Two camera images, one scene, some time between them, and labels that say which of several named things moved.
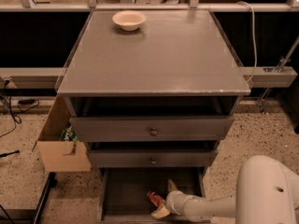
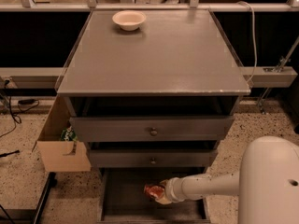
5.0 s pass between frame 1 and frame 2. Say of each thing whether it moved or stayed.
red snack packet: moved
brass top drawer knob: stayed
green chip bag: stayed
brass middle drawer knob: stayed
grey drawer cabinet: stayed
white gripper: moved
